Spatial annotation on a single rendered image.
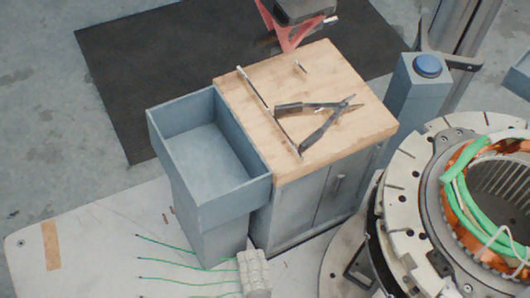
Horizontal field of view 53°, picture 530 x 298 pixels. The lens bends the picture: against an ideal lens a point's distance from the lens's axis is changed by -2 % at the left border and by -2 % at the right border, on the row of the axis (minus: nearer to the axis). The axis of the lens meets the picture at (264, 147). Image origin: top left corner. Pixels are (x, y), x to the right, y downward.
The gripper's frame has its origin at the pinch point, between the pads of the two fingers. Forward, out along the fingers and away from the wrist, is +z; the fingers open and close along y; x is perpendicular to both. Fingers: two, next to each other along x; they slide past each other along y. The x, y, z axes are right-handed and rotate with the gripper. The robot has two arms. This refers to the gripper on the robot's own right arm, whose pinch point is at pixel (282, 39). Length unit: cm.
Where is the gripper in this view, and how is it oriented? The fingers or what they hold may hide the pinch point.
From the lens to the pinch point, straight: 72.6
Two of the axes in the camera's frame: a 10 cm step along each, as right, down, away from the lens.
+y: 4.9, 7.5, -4.4
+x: 8.6, -3.7, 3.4
